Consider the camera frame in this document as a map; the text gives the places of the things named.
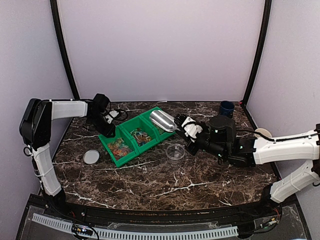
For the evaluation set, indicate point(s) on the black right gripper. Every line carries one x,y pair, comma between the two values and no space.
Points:
192,149

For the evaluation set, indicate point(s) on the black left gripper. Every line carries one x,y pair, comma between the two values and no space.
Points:
107,131

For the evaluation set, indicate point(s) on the silver metal scoop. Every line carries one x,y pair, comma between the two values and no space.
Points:
163,120

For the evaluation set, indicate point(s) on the green three-compartment candy bin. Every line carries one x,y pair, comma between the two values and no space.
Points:
123,131

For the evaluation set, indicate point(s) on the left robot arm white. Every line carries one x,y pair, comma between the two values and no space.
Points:
35,129

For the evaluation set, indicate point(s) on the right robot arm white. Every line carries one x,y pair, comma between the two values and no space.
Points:
304,146

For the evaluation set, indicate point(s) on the red-orange gummy candies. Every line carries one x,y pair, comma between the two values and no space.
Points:
119,148

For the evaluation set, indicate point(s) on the lollipop candies pile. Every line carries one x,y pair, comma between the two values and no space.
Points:
141,137

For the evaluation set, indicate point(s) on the white round lid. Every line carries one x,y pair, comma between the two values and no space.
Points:
91,157

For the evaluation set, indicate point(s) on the dark blue mug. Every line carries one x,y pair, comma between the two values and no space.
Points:
226,108

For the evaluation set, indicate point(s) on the beige ceramic mug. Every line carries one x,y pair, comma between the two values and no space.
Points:
262,131

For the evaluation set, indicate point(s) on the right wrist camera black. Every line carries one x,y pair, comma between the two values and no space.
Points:
191,128

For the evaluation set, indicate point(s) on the white slotted cable duct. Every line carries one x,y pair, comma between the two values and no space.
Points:
121,231

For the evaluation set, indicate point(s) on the black front rail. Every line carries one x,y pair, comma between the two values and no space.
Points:
224,215

